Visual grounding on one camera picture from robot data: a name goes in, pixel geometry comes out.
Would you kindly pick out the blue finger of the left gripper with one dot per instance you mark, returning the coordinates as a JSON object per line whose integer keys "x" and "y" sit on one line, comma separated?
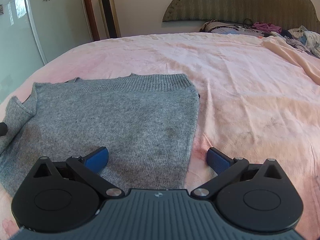
{"x": 3, "y": 129}

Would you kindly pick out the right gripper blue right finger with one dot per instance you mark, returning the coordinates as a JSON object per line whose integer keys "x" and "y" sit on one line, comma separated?
{"x": 228, "y": 171}

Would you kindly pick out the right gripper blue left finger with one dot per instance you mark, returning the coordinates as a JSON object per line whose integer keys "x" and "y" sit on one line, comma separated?
{"x": 86, "y": 170}

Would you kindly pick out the grey sweater with navy sleeves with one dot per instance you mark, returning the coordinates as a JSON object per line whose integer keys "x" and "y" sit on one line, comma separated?
{"x": 147, "y": 123}

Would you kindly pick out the pile of light clothes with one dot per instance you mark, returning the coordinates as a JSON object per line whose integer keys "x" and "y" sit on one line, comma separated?
{"x": 302, "y": 39}

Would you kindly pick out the pink bed sheet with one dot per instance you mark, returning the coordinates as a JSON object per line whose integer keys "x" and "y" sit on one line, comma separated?
{"x": 259, "y": 98}

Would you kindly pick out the glass sliding wardrobe door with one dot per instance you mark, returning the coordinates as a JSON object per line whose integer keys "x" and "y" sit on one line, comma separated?
{"x": 34, "y": 32}

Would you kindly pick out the magenta crumpled garment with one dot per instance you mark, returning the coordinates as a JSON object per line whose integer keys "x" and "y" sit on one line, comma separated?
{"x": 267, "y": 27}

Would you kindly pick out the gold tower air conditioner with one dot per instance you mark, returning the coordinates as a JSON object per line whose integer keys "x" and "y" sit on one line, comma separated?
{"x": 110, "y": 20}

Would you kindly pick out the olive upholstered headboard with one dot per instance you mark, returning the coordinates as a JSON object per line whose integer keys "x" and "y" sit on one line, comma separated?
{"x": 287, "y": 14}

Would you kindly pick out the striped pillow with cables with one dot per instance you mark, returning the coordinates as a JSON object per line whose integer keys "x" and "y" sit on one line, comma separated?
{"x": 214, "y": 26}

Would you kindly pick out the brown wooden door frame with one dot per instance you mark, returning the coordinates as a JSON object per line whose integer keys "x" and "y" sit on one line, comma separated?
{"x": 91, "y": 20}

